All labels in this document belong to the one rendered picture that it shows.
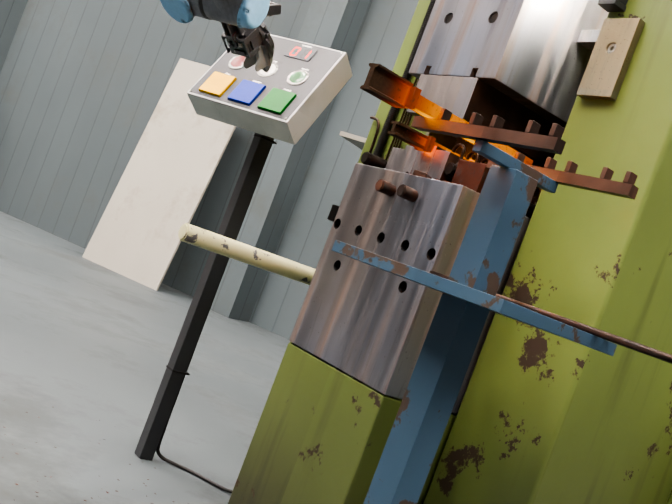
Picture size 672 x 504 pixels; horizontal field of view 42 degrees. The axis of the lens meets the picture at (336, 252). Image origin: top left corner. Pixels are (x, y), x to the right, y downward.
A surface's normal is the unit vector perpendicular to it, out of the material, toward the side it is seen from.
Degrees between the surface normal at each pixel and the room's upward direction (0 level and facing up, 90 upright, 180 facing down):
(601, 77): 90
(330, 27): 90
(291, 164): 90
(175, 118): 82
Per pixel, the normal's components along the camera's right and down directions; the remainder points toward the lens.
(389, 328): -0.76, -0.29
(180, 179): -0.39, -0.29
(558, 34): 0.55, 0.20
